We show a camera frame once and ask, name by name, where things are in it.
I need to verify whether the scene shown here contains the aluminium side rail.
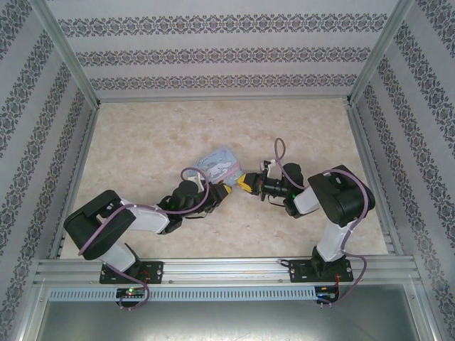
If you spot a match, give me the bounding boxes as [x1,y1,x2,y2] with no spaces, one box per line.
[348,102,405,256]
[48,104,102,260]

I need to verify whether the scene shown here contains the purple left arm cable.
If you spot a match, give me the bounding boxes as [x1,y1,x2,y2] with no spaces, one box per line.
[77,166,214,312]

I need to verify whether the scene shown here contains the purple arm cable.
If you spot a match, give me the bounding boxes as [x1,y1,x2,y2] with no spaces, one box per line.
[273,137,369,306]
[77,166,214,312]

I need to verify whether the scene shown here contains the wide aluminium mounting rail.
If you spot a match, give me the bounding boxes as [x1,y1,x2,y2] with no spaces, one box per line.
[33,257,424,286]

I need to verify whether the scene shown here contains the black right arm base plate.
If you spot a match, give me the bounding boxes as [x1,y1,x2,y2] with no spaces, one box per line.
[289,259,353,284]

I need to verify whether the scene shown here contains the aluminium frame post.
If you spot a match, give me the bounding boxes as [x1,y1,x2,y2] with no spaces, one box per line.
[345,0,417,107]
[33,0,102,109]

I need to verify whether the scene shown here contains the grey metal panel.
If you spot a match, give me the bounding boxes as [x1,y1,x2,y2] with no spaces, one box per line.
[37,300,422,341]

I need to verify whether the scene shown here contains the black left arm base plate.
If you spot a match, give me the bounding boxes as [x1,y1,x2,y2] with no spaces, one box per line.
[100,261,165,285]

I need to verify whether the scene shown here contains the light blue printed pouch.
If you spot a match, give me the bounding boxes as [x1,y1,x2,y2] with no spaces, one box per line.
[195,144,243,188]

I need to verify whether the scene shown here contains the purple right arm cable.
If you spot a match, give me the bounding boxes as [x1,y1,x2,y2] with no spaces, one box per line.
[273,137,369,306]

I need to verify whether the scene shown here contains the slotted grey cable duct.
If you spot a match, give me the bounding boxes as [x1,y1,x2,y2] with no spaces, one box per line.
[48,286,317,301]

